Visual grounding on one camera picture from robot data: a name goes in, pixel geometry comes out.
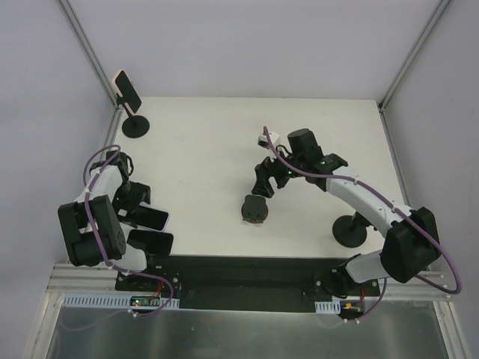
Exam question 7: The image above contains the black phone lilac case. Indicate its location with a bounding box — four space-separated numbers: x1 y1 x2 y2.
130 206 169 232

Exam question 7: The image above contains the black clamp phone stand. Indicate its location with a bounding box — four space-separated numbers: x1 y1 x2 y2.
117 96 150 138

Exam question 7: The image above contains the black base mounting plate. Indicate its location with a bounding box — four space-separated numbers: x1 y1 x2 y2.
115 255 390 313

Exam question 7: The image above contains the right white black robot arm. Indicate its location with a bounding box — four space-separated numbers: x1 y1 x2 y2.
251 129 441 298

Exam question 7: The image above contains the aluminium frame post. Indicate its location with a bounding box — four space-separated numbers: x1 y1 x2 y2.
55 0 123 113
378 0 454 114

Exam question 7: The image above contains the left aluminium frame post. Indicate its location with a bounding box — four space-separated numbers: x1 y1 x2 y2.
55 0 123 113

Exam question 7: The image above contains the wooden base wedge phone stand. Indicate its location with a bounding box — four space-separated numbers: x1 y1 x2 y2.
240 194 269 224

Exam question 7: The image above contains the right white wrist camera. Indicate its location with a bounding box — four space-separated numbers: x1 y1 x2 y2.
257 132 281 149

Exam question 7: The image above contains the black phone pink case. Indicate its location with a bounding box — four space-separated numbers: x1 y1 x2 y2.
112 70 141 114

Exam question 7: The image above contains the black phone dark case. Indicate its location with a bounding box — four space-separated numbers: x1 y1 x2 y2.
126 230 174 257

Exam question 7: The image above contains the black round base phone stand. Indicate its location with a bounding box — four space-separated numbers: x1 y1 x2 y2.
332 212 371 248

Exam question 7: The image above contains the right white cable duct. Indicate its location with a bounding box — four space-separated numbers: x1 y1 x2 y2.
314 300 341 315

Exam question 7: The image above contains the right aluminium frame post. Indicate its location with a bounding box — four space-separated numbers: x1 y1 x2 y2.
378 0 454 114

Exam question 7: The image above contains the white cable duct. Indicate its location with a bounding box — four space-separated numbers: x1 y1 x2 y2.
63 293 180 310
314 300 341 315

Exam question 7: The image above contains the left white cable duct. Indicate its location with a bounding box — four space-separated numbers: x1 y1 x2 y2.
63 293 180 310

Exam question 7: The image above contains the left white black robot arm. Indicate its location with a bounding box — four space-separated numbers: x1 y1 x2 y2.
58 144 159 291

